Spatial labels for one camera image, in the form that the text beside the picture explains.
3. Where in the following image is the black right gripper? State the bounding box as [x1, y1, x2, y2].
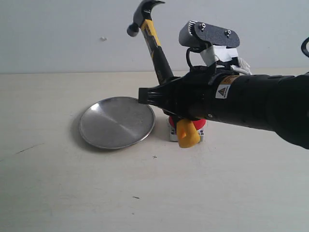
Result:
[138, 65, 216, 121]

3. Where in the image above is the yellow black claw hammer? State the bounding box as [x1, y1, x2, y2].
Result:
[127, 0, 200, 148]

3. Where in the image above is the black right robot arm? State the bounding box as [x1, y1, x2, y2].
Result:
[138, 66, 309, 149]

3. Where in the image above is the red dome push button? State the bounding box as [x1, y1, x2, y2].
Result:
[167, 116, 207, 142]

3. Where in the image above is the round steel plate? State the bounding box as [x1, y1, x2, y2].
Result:
[78, 96, 155, 150]

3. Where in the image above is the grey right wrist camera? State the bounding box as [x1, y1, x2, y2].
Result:
[179, 20, 240, 48]

